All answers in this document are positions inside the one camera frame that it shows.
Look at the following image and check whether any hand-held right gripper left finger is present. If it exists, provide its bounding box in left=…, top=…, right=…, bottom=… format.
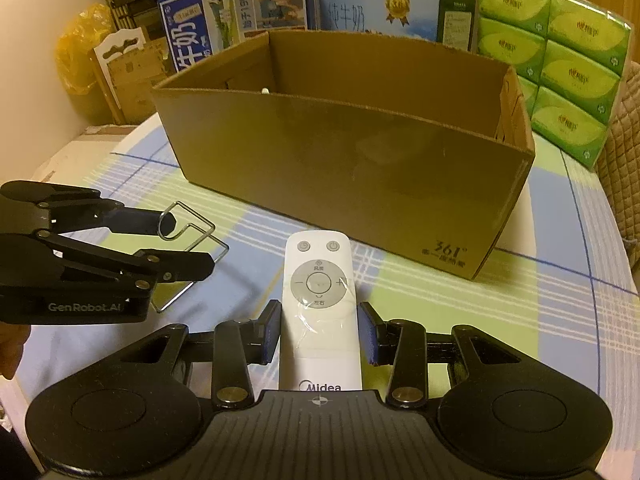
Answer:
left=117, top=300, right=282, bottom=407

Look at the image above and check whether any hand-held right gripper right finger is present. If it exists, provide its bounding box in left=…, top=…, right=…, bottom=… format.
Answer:
left=359, top=302, right=527, bottom=407

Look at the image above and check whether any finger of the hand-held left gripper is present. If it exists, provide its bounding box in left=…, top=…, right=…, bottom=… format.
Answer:
left=0, top=232, right=215, bottom=292
left=0, top=181, right=179, bottom=242

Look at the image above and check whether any metal wire rack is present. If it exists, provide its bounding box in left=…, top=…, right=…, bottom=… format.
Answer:
left=150, top=201, right=230, bottom=314

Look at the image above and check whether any white remote control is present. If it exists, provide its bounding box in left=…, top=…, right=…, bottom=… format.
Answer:
left=277, top=230, right=363, bottom=392

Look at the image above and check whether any brown cardboard box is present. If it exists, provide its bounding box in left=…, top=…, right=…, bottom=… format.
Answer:
left=151, top=29, right=536, bottom=282

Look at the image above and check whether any person's left hand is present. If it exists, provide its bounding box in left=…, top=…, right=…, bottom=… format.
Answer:
left=0, top=324, right=31, bottom=382

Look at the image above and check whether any flat cardboard carton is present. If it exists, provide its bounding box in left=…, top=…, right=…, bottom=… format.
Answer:
left=29, top=122, right=139, bottom=187

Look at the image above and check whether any yellow plastic bag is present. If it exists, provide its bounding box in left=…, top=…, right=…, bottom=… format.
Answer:
left=55, top=4, right=119, bottom=95

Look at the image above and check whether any plaid tablecloth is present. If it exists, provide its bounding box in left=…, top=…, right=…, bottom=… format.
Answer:
left=10, top=110, right=640, bottom=413

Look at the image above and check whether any quilted beige chair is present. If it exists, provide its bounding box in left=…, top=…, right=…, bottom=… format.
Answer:
left=597, top=62, right=640, bottom=257

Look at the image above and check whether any light blue milk carton box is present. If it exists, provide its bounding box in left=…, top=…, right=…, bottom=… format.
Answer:
left=314, top=0, right=477, bottom=52

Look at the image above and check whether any green tissue pack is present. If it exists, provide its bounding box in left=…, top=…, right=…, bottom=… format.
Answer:
left=477, top=0, right=632, bottom=170

